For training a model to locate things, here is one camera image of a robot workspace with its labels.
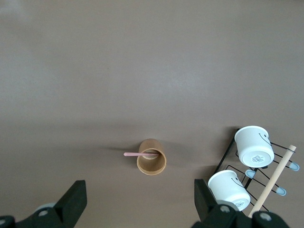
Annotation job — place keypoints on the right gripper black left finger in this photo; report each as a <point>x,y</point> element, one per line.
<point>69,204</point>

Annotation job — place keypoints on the brown bamboo cylinder cup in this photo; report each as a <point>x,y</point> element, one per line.
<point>149,143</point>

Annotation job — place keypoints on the white smiley face cup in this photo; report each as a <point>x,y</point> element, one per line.
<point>249,145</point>
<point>225,187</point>

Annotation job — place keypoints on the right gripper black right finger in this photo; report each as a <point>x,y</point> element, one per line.
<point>204,204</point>

